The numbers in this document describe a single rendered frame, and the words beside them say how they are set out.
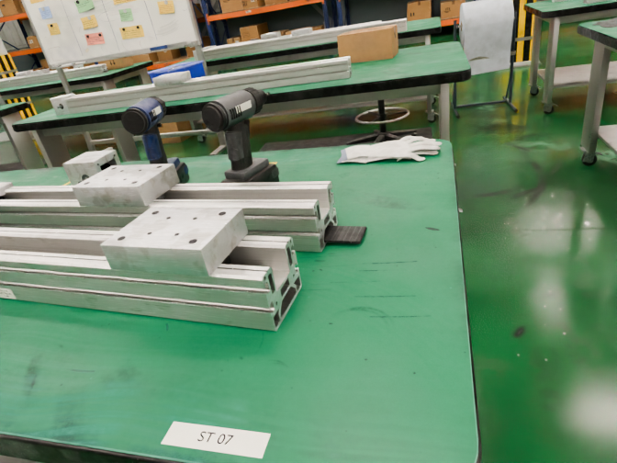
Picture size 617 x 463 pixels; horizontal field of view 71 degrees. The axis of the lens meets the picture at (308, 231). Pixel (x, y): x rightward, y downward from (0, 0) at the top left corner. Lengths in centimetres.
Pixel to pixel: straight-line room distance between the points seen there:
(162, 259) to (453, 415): 38
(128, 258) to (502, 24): 378
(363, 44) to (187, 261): 216
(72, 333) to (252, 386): 31
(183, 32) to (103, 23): 70
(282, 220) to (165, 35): 330
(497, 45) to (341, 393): 384
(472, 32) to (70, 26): 329
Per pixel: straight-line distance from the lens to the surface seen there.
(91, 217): 95
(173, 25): 387
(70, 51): 448
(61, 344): 71
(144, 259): 60
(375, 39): 258
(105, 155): 125
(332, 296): 61
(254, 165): 96
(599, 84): 289
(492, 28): 411
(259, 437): 47
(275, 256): 59
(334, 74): 218
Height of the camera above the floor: 115
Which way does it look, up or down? 28 degrees down
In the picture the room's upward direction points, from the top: 10 degrees counter-clockwise
